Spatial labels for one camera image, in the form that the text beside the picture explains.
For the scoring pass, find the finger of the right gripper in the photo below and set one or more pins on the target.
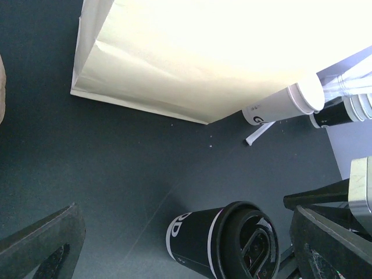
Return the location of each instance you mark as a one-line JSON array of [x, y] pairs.
[[336, 192]]

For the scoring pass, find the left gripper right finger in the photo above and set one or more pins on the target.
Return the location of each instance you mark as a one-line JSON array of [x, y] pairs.
[[324, 249]]

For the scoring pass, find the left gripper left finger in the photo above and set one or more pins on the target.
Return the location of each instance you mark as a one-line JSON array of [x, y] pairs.
[[50, 247]]

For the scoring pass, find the black lid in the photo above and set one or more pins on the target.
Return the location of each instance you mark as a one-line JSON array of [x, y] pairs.
[[243, 243]]

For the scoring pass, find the single white stirrer packet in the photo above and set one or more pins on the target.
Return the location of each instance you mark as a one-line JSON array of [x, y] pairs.
[[259, 132]]

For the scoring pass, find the kraft paper bag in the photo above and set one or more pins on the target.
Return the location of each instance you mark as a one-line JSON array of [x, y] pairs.
[[202, 61]]

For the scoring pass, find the single black paper cup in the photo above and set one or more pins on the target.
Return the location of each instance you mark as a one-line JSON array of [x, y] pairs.
[[189, 241]]

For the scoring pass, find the clear stirrer holder cup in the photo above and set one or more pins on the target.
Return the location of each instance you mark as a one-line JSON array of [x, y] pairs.
[[355, 81]]

